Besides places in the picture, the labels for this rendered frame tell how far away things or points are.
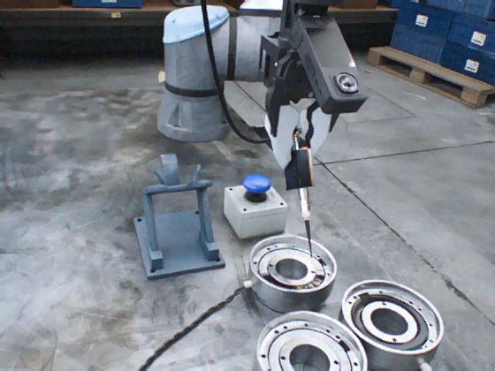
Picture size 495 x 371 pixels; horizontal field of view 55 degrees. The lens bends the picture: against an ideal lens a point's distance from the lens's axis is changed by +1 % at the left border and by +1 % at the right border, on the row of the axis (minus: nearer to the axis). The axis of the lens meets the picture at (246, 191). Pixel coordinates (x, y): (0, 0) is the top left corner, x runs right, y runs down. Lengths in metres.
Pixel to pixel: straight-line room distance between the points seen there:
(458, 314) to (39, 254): 1.54
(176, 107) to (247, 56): 0.17
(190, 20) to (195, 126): 0.19
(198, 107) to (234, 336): 0.50
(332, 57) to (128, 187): 0.41
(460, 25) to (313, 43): 3.81
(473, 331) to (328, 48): 1.48
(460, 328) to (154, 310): 1.43
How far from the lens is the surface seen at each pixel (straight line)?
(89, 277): 0.62
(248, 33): 0.90
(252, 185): 0.65
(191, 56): 0.89
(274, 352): 0.49
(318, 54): 0.50
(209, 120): 0.92
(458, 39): 4.32
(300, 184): 0.58
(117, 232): 0.68
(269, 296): 0.55
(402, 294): 0.59
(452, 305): 1.94
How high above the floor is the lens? 1.20
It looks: 31 degrees down
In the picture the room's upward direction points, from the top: 5 degrees clockwise
